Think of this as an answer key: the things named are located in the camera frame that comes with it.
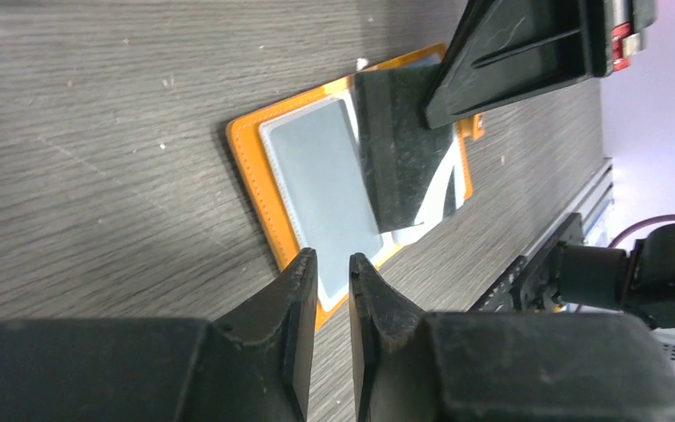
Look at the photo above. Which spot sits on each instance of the orange leather card holder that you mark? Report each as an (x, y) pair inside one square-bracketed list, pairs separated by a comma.
[(259, 179)]

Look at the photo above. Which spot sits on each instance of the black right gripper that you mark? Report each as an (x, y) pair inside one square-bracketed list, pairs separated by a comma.
[(506, 51)]

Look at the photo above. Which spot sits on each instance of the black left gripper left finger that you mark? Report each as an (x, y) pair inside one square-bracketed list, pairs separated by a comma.
[(252, 364)]

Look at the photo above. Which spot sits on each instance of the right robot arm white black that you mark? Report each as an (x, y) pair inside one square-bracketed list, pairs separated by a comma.
[(640, 282)]

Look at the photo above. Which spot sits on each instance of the dark credit card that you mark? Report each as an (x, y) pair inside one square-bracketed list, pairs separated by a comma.
[(314, 159)]

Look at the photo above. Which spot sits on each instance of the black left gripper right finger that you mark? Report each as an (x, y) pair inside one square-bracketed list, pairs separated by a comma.
[(415, 365)]

